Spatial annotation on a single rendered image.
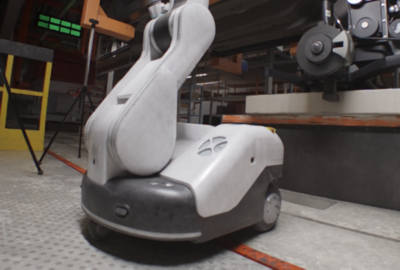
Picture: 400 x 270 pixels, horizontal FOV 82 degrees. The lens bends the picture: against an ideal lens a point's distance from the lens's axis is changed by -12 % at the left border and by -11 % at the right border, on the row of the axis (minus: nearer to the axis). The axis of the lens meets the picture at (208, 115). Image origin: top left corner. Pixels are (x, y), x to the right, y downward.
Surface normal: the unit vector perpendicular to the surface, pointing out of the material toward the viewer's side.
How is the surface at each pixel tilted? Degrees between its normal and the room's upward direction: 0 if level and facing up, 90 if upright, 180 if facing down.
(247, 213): 90
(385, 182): 90
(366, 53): 90
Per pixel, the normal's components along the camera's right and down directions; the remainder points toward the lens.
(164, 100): 0.70, 0.01
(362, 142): -0.70, -0.09
